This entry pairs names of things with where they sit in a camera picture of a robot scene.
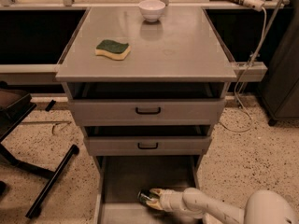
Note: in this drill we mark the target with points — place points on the middle grey drawer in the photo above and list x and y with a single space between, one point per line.
143 146

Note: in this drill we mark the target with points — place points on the white ceramic bowl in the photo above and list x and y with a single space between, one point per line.
151 10

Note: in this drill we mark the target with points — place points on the bottom grey drawer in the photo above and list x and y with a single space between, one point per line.
122 178

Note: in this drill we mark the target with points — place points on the top grey drawer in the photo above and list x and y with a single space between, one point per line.
146 112

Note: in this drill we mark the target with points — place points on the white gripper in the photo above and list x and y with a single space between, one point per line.
168 200

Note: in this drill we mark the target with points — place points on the grey drawer cabinet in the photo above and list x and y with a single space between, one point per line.
178 57

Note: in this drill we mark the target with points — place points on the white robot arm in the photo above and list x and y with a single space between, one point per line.
262 207

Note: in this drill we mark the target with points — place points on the dark cabinet on wheels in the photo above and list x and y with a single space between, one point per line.
279 90

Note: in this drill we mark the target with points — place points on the green crushed soda can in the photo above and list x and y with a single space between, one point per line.
145 197

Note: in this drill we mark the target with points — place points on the green and yellow sponge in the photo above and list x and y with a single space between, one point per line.
112 49

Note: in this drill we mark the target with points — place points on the grey drawer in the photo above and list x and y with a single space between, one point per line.
143 146
122 178
146 112

